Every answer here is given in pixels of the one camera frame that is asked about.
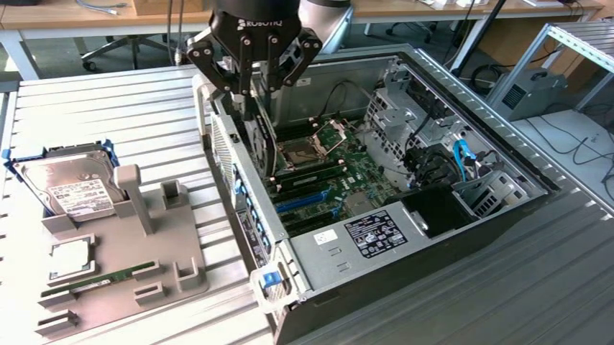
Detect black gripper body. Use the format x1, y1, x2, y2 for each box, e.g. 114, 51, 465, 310
207, 0, 306, 64

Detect black graphics card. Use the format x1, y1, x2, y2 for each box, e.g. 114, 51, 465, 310
230, 59, 279, 179

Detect office chair star base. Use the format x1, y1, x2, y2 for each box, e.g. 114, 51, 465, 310
79, 34, 191, 71

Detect brown wooden box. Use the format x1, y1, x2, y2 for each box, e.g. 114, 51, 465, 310
131, 0, 215, 16

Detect dark office chair base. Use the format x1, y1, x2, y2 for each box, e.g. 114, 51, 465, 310
383, 21, 441, 44

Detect metal socket cover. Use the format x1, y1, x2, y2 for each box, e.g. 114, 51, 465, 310
311, 119, 354, 154

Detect CPU socket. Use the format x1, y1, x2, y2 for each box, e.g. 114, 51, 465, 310
275, 142, 321, 170

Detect wooden desk with white legs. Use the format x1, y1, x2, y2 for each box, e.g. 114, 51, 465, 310
0, 0, 217, 82

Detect green motherboard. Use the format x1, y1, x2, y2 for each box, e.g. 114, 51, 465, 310
247, 118, 414, 234

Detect black RAM stick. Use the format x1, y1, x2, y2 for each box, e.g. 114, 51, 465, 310
275, 163, 346, 190

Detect silver perforated drive cage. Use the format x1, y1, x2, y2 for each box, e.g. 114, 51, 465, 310
363, 88, 419, 188

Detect black stand pole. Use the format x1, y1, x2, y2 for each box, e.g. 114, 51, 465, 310
450, 0, 507, 73

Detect blue expansion slot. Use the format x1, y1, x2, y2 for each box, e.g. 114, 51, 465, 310
275, 192, 327, 213

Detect silver chipset heatsink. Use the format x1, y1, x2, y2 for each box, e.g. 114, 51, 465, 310
343, 192, 378, 216

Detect silver hard disk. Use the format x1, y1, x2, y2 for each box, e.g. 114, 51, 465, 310
12, 150, 119, 222

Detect blue disk caddy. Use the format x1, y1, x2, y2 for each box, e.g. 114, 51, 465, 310
0, 138, 122, 216

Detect grey box unit with vent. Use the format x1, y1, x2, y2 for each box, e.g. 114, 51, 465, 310
498, 68, 570, 121

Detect long wooden desk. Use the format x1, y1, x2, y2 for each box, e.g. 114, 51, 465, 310
353, 0, 606, 73

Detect black plastic fan shroud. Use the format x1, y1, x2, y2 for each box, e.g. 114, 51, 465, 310
383, 185, 481, 240

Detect silver disk bay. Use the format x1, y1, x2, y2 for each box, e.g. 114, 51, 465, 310
453, 170, 548, 220

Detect grey parts rack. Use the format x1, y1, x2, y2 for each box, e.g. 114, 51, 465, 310
36, 163, 210, 337

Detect silver power supply unit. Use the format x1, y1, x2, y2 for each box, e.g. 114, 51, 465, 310
287, 201, 429, 292

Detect silver CPU chip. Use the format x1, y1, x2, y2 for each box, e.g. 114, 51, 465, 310
50, 240, 96, 282

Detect green RAM stick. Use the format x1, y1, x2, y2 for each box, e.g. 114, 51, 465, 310
40, 261, 158, 298

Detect open PC case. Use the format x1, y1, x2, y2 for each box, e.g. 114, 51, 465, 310
191, 43, 564, 345

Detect thin grey hanging cable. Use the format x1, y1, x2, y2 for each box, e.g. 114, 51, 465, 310
166, 14, 186, 66

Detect plain grey case handle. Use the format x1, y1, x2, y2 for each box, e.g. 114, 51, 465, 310
191, 73, 227, 106

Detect black looped wire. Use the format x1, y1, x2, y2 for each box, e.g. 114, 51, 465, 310
322, 80, 374, 119

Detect light blue cable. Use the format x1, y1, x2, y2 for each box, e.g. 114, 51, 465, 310
76, 0, 128, 16

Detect coiled black cable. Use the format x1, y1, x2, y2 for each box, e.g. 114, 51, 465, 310
473, 63, 503, 89

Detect black wire bundle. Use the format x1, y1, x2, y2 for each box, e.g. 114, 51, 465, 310
405, 143, 457, 188

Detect blue SATA wire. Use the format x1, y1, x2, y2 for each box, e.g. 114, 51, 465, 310
453, 139, 481, 184

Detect aluminium profile frame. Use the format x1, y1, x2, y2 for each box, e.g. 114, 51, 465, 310
483, 19, 614, 109

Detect grey handle with blue latch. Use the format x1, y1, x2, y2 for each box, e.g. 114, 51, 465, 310
249, 264, 295, 314

